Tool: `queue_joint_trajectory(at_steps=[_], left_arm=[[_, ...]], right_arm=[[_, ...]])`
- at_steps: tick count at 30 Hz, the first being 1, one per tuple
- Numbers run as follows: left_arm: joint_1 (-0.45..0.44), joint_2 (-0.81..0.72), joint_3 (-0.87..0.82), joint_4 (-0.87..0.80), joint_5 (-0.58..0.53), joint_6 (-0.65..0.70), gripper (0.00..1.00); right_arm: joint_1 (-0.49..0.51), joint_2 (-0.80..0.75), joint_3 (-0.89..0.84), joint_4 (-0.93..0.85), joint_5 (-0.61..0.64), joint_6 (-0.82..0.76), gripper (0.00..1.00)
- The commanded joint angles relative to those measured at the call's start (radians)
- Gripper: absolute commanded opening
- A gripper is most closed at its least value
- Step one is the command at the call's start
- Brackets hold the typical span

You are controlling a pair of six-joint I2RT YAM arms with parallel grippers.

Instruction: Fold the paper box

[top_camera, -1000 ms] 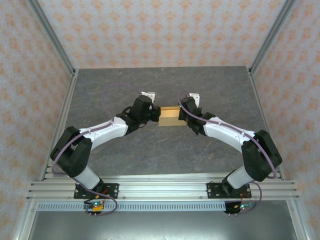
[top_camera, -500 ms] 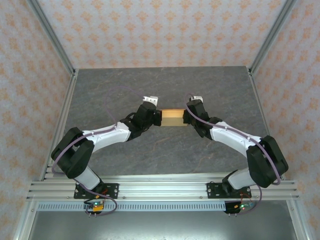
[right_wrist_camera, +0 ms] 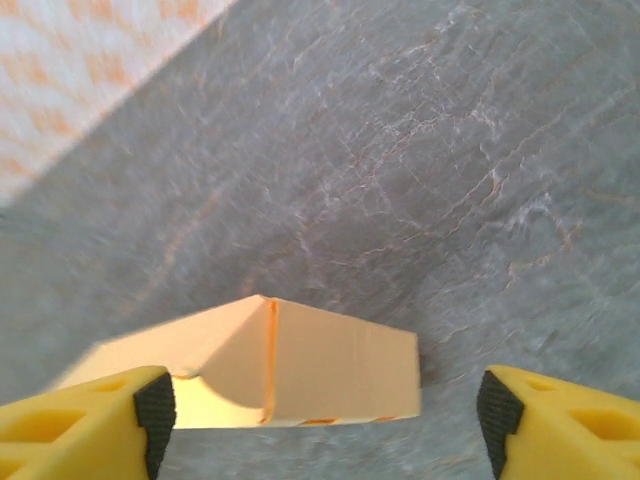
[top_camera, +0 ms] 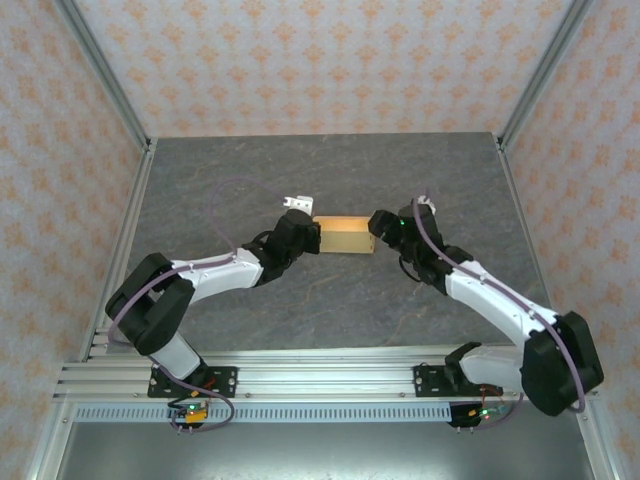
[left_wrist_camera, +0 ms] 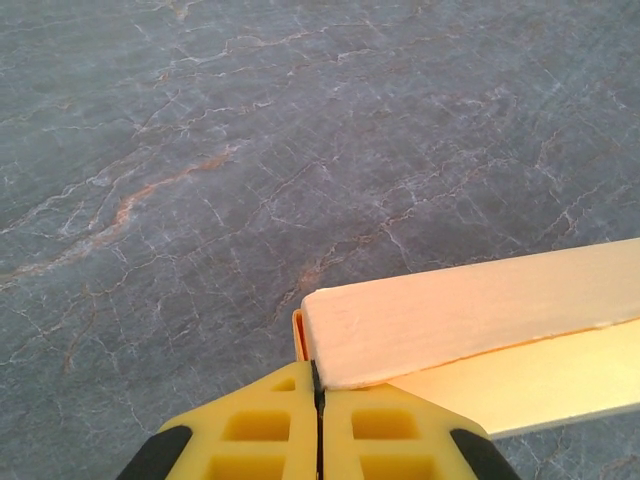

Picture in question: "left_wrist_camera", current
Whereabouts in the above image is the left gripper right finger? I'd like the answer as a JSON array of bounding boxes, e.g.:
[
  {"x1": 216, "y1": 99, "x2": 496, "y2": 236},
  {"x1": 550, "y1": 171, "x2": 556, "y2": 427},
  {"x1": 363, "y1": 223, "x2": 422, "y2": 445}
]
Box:
[{"x1": 315, "y1": 382, "x2": 524, "y2": 480}]

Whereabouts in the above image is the orange paper box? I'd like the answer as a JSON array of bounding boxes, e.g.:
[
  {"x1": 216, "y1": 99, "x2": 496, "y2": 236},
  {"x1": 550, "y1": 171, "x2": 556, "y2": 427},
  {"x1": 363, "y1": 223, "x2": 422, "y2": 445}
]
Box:
[{"x1": 291, "y1": 237, "x2": 640, "y2": 441}]

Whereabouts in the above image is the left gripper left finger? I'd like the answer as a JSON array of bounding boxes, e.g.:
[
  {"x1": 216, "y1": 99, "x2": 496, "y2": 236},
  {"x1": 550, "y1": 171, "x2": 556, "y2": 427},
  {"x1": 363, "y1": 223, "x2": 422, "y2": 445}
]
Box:
[{"x1": 115, "y1": 360, "x2": 321, "y2": 480}]

